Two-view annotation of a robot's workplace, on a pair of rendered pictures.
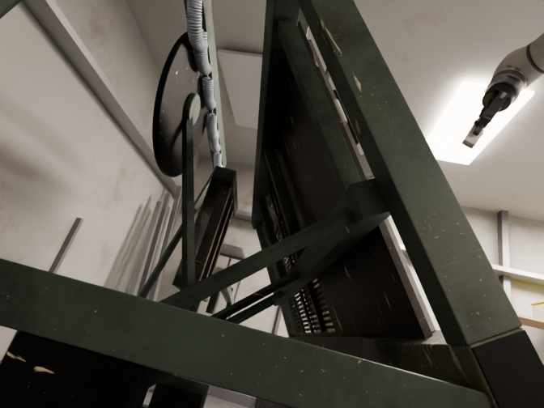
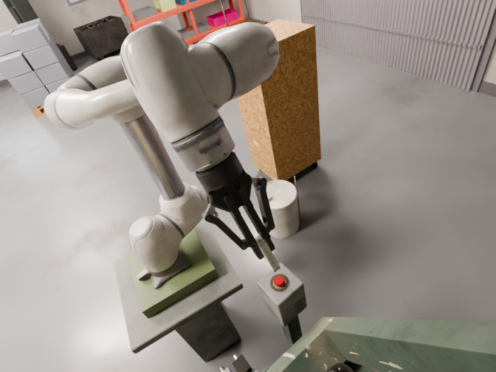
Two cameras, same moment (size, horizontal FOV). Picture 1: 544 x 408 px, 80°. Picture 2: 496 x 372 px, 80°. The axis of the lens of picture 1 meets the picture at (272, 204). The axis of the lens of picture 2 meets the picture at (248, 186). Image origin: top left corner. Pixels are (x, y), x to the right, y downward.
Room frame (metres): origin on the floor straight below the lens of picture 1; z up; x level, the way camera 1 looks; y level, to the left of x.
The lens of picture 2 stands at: (0.85, -0.19, 1.88)
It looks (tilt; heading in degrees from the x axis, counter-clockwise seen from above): 42 degrees down; 242
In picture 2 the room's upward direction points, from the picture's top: 16 degrees counter-clockwise
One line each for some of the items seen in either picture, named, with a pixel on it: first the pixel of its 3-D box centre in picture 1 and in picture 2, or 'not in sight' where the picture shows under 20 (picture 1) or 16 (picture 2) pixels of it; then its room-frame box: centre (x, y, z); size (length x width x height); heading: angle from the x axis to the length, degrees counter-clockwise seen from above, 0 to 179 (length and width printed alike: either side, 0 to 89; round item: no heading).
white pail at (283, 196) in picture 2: not in sight; (279, 205); (-0.04, -1.46, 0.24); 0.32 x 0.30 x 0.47; 170
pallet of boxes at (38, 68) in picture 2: not in sight; (38, 66); (0.77, -7.17, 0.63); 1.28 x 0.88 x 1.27; 81
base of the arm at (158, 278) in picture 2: not in sight; (160, 263); (0.88, -1.14, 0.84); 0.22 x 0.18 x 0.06; 175
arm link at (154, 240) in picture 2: not in sight; (153, 240); (0.85, -1.14, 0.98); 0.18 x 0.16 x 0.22; 14
